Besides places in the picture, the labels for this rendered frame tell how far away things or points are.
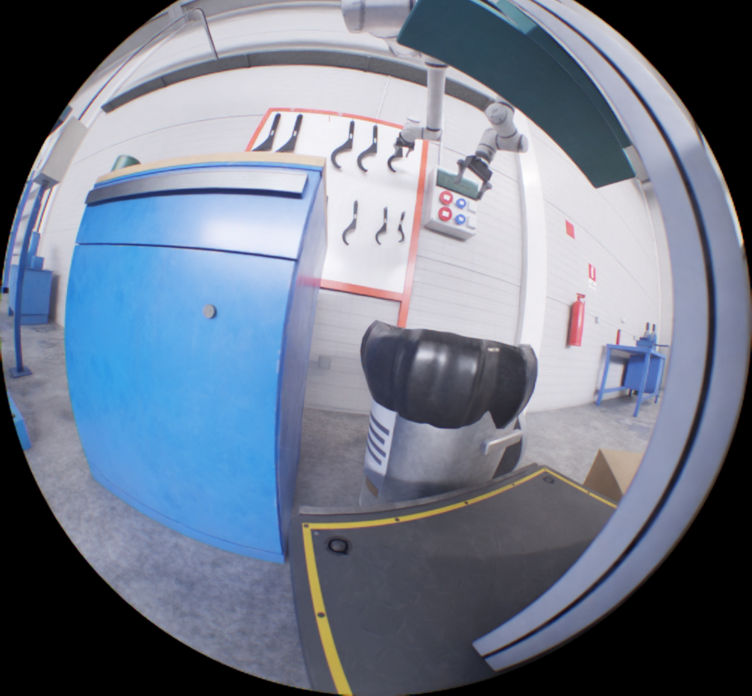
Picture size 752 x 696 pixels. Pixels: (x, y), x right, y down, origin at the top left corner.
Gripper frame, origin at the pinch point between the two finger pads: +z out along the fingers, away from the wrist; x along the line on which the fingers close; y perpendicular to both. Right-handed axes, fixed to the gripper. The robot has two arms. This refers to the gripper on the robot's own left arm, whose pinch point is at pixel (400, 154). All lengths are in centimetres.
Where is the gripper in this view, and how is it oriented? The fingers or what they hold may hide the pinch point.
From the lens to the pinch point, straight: 182.1
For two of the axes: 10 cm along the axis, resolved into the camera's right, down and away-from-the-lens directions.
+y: 0.3, -9.8, 1.9
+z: -1.7, 1.8, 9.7
